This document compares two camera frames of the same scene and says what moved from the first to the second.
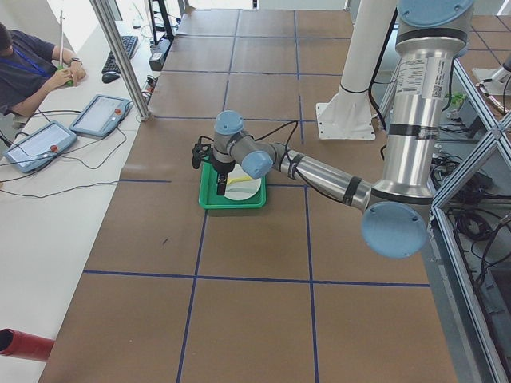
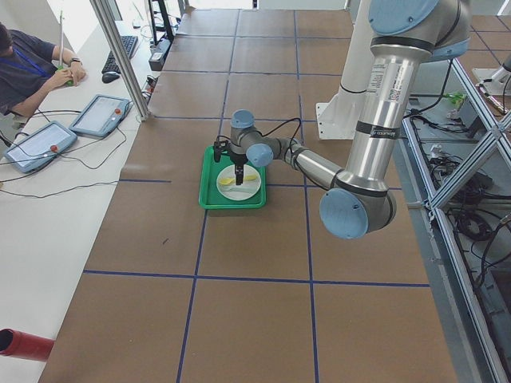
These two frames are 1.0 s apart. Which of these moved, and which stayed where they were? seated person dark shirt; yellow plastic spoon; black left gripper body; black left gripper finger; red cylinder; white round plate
Moved: black left gripper body; black left gripper finger
Stayed: yellow plastic spoon; white round plate; red cylinder; seated person dark shirt
